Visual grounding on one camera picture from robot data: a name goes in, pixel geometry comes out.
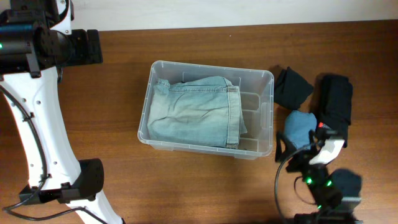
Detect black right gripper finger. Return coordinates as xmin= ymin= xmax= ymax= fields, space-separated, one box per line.
xmin=309 ymin=129 xmax=339 ymax=146
xmin=275 ymin=132 xmax=295 ymax=162

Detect blue cloth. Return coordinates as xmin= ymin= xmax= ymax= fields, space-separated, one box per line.
xmin=284 ymin=110 xmax=317 ymax=148

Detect black garment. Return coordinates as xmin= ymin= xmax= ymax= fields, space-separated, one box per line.
xmin=317 ymin=74 xmax=353 ymax=148

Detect dark green cloth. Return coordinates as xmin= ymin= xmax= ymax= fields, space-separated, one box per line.
xmin=274 ymin=67 xmax=314 ymax=110

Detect light blue jeans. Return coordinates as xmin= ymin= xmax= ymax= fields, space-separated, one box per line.
xmin=147 ymin=76 xmax=248 ymax=149

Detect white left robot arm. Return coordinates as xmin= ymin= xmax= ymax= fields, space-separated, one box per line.
xmin=1 ymin=0 xmax=123 ymax=223

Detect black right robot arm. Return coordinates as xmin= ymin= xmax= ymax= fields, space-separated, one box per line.
xmin=274 ymin=128 xmax=363 ymax=223

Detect clear plastic storage bin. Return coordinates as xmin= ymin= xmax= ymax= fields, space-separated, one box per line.
xmin=137 ymin=60 xmax=274 ymax=160

